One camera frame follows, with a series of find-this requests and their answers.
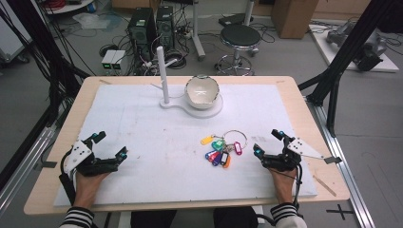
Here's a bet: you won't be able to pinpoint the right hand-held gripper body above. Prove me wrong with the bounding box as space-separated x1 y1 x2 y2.
261 137 325 173

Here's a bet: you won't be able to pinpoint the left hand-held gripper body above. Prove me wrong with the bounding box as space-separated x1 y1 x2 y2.
63 139 122 178

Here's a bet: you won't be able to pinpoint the key ring with coloured tags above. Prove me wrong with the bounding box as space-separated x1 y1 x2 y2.
200 129 248 169

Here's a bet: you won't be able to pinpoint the person's right hand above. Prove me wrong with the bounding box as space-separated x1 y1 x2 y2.
268 168 298 206

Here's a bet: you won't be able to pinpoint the person's left hand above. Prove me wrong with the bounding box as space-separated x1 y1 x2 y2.
72 172 110 210

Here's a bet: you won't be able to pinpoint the white foam mat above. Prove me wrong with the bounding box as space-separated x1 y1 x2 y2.
53 83 318 208

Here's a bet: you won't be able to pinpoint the thin wooden stick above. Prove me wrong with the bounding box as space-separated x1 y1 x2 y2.
313 175 337 198

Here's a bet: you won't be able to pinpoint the white power box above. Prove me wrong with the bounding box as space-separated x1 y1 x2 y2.
110 49 126 71
101 49 118 70

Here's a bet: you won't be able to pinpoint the white ceramic bowl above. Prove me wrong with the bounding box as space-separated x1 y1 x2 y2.
184 74 221 111

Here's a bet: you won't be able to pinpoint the white stand with pole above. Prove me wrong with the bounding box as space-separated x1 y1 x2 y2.
156 46 224 120

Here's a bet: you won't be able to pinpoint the person's dark trouser legs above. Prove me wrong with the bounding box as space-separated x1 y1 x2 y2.
130 207 259 228

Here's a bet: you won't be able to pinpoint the white platform board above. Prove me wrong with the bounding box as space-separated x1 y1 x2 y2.
308 19 400 74

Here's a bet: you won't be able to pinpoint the black round stool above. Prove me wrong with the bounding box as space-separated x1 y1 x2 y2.
214 24 262 77

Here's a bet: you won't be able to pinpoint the black computer tower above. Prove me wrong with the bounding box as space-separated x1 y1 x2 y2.
156 5 176 50
127 7 158 63

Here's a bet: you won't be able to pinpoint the clear plastic sheet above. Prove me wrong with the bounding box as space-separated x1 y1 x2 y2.
71 11 124 31

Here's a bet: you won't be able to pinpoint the brown cardboard box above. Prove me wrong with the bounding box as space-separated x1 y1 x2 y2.
270 0 320 40

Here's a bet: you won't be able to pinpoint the flat black device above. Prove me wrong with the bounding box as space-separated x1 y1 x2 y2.
218 12 255 29

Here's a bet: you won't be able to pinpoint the grey and black machine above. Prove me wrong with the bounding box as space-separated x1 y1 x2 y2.
325 21 389 72

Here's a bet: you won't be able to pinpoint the white desk leg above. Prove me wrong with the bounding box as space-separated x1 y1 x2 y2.
190 0 207 62
242 0 256 27

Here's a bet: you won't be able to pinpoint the round white table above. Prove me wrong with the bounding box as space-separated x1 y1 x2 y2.
42 0 97 16

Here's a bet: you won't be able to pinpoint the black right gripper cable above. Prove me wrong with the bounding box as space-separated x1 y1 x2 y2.
269 162 304 219

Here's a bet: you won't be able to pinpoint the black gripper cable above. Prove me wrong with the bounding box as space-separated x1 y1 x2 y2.
58 149 78 206
269 162 304 219

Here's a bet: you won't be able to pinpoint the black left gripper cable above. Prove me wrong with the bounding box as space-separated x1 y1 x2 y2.
58 149 78 206

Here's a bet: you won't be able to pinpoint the aluminium rail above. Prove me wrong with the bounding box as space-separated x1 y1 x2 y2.
304 94 377 228
0 125 60 219

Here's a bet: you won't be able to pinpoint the black frame with cables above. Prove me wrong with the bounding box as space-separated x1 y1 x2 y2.
0 0 91 128

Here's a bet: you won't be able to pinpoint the black metal frame strut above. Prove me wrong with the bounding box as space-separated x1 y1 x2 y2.
297 0 398 138

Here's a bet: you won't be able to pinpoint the coiled black cable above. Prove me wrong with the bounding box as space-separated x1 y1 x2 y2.
163 47 188 70

